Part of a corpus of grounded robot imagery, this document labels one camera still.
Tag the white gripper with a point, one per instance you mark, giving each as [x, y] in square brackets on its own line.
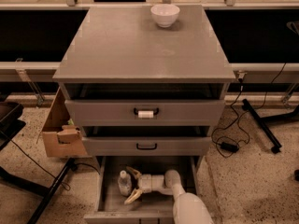
[145, 183]

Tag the clear plastic water bottle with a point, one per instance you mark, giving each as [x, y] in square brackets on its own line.
[125, 183]

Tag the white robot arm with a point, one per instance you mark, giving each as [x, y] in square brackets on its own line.
[188, 208]

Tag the grey bottom drawer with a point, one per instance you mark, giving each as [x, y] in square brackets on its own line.
[149, 208]

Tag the grey drawer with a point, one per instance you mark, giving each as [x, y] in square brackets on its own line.
[149, 208]
[146, 146]
[144, 113]

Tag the grey middle drawer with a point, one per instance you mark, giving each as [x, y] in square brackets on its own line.
[146, 146]

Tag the grey top drawer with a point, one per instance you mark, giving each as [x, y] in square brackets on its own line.
[144, 113]

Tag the grey drawer cabinet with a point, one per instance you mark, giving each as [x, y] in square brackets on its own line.
[120, 53]

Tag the brown cardboard box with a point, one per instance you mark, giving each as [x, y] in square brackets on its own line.
[60, 136]

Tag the black stand base left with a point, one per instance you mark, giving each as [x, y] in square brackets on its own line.
[25, 157]

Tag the black stand leg right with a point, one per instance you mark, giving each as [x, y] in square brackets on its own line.
[262, 122]

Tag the white ceramic bowl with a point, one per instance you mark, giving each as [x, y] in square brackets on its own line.
[165, 14]

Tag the black power adapter with cable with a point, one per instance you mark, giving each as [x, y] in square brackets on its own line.
[229, 138]

